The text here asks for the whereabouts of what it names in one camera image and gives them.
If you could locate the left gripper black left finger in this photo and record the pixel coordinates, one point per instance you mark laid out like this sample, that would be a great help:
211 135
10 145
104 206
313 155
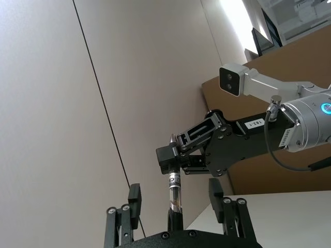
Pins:
134 201

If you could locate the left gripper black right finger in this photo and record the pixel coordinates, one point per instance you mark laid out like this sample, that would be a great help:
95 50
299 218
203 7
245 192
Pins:
217 199

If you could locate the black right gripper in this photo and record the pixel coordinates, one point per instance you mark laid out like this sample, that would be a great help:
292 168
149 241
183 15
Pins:
232 147

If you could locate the clear barrel pen tool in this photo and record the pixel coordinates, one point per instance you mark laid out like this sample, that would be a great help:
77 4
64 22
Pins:
174 182

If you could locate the brown partition board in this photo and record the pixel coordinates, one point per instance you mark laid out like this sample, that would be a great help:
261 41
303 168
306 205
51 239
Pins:
258 182

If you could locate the dark glass panel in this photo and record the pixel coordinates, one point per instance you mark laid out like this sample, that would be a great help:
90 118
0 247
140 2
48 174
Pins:
272 28
262 42

